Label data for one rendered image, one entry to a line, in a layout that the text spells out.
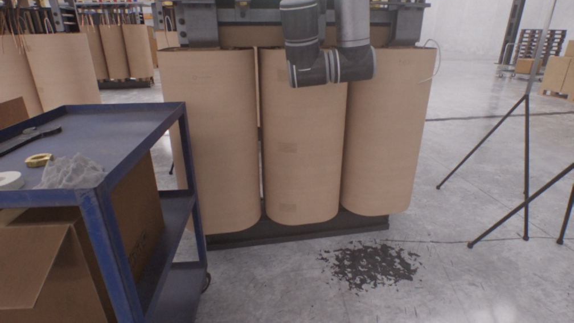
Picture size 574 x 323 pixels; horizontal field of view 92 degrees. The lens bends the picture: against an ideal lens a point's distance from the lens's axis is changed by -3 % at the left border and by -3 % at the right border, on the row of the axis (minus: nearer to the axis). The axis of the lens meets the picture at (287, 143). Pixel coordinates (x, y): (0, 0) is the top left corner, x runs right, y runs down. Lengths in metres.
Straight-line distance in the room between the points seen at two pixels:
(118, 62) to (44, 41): 3.88
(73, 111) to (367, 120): 1.22
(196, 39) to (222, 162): 0.53
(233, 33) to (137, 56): 5.64
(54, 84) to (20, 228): 2.64
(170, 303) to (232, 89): 0.91
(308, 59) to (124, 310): 0.77
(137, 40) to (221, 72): 5.72
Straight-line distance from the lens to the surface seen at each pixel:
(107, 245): 0.64
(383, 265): 1.71
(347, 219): 1.80
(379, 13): 1.45
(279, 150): 1.35
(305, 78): 0.91
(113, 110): 1.22
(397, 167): 1.58
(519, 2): 14.08
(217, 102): 1.24
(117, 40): 7.03
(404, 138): 1.53
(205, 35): 1.24
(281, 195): 1.46
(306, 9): 0.87
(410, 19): 1.46
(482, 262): 1.94
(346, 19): 0.91
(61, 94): 3.30
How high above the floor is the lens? 1.15
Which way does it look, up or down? 22 degrees down
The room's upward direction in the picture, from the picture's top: straight up
